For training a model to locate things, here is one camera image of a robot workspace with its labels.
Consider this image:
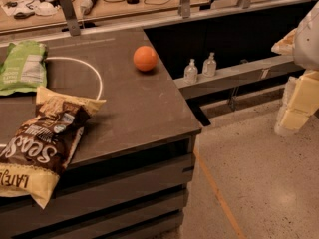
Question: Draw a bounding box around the green rice chip bag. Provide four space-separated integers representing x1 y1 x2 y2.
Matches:
0 40 48 96

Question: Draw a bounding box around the clear sanitizer bottle left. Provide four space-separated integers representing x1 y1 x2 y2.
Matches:
183 59 198 84

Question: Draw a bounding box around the clear sanitizer bottle right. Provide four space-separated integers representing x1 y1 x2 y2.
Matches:
202 52 216 77

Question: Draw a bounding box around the metal bracket post middle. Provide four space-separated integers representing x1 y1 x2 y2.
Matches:
178 0 190 18

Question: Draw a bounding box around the clear sanitizer bottle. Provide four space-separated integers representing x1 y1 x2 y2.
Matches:
202 52 216 77
183 59 198 84

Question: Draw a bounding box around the grey handheld tool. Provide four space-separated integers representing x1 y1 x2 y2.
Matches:
80 0 98 15

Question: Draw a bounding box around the brown yellow chip bag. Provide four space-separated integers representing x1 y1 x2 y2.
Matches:
0 87 104 208

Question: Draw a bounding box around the orange fruit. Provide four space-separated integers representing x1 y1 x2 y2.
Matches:
133 46 158 72

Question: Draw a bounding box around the white face mask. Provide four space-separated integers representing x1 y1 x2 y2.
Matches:
34 2 58 16

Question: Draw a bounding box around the metal bracket post left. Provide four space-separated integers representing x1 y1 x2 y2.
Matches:
59 0 81 36

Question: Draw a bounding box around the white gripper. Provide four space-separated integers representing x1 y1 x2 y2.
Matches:
271 2 319 136

